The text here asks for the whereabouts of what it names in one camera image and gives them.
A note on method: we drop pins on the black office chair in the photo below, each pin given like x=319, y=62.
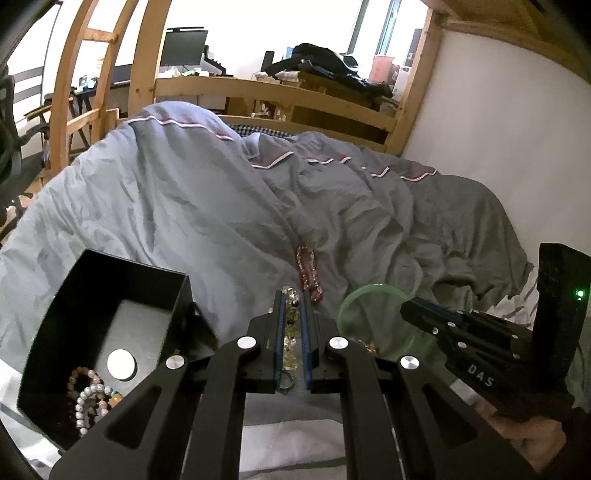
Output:
x=18, y=152

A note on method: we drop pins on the black jewelry box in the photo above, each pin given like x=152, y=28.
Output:
x=115, y=323

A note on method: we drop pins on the person's right hand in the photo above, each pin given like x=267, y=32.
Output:
x=531, y=438

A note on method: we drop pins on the white round disc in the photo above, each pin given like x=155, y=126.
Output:
x=122, y=364

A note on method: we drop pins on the computer monitor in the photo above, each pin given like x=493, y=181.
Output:
x=183, y=46

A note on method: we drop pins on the pile of black clothes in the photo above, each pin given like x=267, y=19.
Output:
x=328, y=62

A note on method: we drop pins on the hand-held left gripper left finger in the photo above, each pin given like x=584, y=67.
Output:
x=278, y=344

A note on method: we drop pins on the wooden bed frame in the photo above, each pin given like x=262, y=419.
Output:
x=272, y=97

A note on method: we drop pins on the pink box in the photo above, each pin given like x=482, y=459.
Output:
x=383, y=68

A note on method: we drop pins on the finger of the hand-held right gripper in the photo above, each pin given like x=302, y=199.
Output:
x=427, y=321

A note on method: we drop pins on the wooden ladder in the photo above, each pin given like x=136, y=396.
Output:
x=83, y=69

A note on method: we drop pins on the striped bed sheet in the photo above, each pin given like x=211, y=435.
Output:
x=519, y=295

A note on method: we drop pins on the grey duvet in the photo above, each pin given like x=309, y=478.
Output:
x=207, y=207

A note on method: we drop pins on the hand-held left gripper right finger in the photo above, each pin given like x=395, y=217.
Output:
x=307, y=344

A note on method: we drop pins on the green jade bangle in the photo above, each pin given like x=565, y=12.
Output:
x=351, y=302

